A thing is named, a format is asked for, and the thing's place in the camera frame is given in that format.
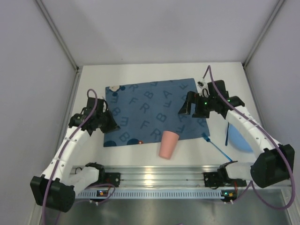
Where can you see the blue letter-print placemat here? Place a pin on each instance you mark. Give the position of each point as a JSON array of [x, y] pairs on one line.
[[144, 111]]

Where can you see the perforated white cable duct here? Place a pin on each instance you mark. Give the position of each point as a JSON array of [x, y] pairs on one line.
[[155, 194]]

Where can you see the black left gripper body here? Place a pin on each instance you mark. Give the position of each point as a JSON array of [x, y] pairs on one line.
[[107, 121]]

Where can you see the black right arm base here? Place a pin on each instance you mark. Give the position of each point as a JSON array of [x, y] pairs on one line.
[[213, 180]]

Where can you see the pink plastic cup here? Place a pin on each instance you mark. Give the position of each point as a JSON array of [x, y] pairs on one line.
[[168, 144]]

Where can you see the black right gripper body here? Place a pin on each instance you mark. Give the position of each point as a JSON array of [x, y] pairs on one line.
[[194, 107]]

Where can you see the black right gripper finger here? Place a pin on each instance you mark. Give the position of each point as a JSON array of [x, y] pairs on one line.
[[200, 111], [186, 108]]

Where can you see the right aluminium frame post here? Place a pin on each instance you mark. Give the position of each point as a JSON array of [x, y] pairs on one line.
[[265, 29]]

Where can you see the blue metallic fork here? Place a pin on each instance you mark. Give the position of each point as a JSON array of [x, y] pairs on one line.
[[207, 139]]

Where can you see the aluminium mounting rail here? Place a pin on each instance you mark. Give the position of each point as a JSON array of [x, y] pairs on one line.
[[161, 176]]

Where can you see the aluminium frame post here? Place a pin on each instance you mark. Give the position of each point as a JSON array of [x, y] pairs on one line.
[[265, 29], [56, 33]]

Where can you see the light blue plate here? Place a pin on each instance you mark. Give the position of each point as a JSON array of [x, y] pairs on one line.
[[237, 140]]

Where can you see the left aluminium frame post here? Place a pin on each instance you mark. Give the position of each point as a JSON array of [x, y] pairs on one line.
[[56, 33]]

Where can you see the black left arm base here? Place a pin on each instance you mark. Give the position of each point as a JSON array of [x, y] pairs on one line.
[[109, 177]]

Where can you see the blue metallic spoon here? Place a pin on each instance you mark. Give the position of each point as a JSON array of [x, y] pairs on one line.
[[227, 134]]

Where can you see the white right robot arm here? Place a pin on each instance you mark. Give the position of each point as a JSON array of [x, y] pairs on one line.
[[273, 161]]

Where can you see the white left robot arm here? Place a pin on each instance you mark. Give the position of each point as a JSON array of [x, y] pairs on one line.
[[56, 188]]

